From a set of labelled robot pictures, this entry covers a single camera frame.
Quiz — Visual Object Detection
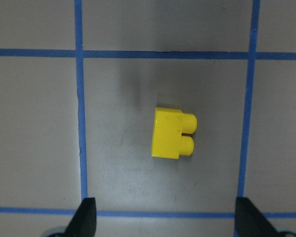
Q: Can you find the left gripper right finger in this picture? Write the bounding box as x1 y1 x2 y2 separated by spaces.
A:
235 197 281 237

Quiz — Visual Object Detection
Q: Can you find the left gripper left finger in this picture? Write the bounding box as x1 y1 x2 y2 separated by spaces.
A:
63 197 97 237

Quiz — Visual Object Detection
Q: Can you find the yellow block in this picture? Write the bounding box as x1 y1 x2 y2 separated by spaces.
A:
151 107 197 159

